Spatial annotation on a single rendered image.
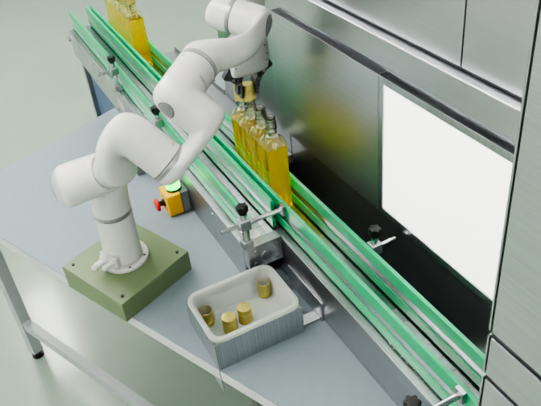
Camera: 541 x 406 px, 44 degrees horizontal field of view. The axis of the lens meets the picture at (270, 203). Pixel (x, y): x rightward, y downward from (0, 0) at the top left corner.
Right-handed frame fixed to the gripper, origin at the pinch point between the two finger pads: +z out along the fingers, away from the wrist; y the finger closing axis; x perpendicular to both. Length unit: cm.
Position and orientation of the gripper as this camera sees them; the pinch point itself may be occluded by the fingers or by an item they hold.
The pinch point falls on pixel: (247, 86)
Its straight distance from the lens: 169.9
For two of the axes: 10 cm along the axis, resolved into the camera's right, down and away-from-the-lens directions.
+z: -0.3, 6.5, 7.6
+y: -8.7, 3.5, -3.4
